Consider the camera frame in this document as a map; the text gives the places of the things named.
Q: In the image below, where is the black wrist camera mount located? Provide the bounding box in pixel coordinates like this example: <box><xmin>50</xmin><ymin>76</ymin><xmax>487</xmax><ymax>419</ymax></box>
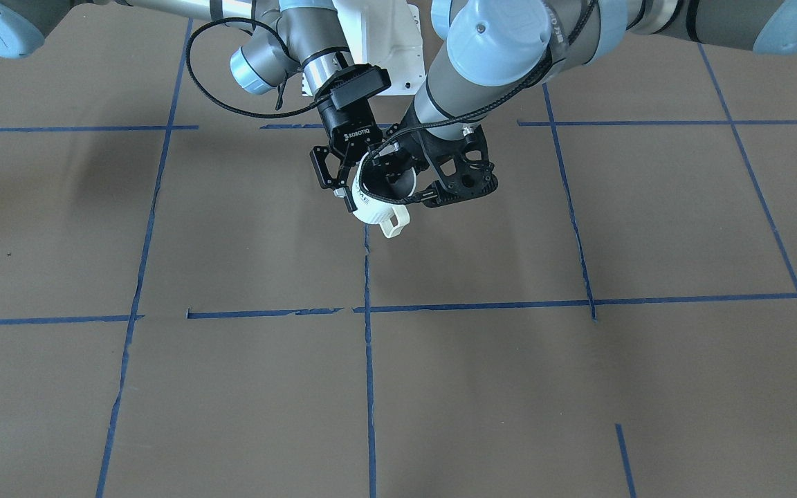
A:
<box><xmin>418</xmin><ymin>127</ymin><xmax>499</xmax><ymax>208</ymax></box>

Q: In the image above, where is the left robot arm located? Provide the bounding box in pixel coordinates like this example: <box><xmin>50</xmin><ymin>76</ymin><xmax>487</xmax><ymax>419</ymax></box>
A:
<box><xmin>378</xmin><ymin>1</ymin><xmax>797</xmax><ymax>162</ymax></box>

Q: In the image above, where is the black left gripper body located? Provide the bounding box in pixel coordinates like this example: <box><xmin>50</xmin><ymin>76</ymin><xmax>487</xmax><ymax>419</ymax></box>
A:
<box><xmin>379</xmin><ymin>123</ymin><xmax>449</xmax><ymax>182</ymax></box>

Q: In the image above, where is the white ribbed mug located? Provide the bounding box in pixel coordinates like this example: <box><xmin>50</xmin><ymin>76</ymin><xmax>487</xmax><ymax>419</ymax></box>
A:
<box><xmin>351</xmin><ymin>167</ymin><xmax>417</xmax><ymax>239</ymax></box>

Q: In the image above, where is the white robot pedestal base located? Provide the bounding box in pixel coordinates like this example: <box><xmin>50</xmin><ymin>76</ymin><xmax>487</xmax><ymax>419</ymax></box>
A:
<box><xmin>323</xmin><ymin>1</ymin><xmax>425</xmax><ymax>95</ymax></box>

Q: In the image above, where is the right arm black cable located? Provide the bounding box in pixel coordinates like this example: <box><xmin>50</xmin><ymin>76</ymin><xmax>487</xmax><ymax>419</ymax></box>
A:
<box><xmin>185</xmin><ymin>17</ymin><xmax>330</xmax><ymax>120</ymax></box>

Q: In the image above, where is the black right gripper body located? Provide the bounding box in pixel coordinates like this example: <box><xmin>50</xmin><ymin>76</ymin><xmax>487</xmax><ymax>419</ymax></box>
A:
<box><xmin>320</xmin><ymin>98</ymin><xmax>380</xmax><ymax>154</ymax></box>

